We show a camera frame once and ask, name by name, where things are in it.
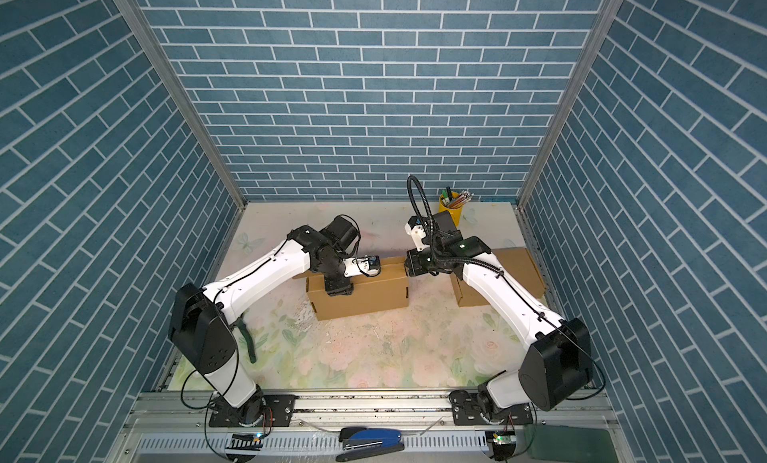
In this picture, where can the green handled pliers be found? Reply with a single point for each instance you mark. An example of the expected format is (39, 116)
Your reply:
(250, 344)

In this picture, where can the aluminium front rail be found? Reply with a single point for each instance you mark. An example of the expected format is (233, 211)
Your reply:
(161, 429)

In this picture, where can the cardboard sheet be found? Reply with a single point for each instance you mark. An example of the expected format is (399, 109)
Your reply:
(388, 291)

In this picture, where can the cardboard box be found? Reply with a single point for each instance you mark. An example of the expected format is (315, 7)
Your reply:
(518, 263)

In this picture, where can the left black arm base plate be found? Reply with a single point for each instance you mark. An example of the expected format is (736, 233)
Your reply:
(260, 411)

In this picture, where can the blue black stapler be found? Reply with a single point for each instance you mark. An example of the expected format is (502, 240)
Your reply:
(364, 442)

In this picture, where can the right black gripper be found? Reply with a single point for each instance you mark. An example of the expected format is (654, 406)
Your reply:
(411, 261)

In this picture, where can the pens in cup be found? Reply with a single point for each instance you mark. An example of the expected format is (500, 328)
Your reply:
(464, 196)

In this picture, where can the yellow pen cup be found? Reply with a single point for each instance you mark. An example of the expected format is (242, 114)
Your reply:
(450, 205)

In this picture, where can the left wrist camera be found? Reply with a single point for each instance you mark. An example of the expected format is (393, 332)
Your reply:
(367, 265)

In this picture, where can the green box at front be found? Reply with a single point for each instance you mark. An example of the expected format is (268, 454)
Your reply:
(570, 444)

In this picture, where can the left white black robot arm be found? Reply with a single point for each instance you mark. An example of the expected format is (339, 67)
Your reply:
(202, 317)

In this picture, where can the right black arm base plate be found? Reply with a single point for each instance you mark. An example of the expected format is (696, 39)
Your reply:
(476, 408)

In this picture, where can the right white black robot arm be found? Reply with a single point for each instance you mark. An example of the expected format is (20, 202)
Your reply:
(557, 359)

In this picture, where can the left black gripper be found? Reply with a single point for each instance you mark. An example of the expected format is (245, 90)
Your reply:
(341, 287)

